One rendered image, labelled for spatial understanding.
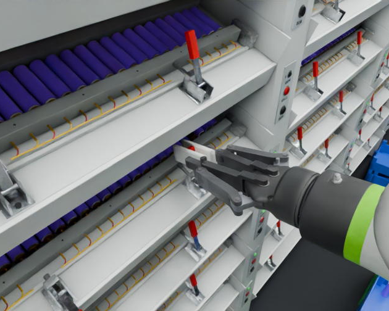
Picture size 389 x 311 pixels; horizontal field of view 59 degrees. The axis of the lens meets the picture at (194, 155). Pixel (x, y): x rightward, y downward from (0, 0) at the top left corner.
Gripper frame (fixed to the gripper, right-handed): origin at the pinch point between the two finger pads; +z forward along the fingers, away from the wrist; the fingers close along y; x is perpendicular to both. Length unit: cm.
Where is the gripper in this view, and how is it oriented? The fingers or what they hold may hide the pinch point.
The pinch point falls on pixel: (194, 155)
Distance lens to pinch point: 55.4
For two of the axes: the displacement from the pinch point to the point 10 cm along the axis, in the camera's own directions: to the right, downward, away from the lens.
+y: 6.7, -4.8, 5.7
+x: -1.3, -8.3, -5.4
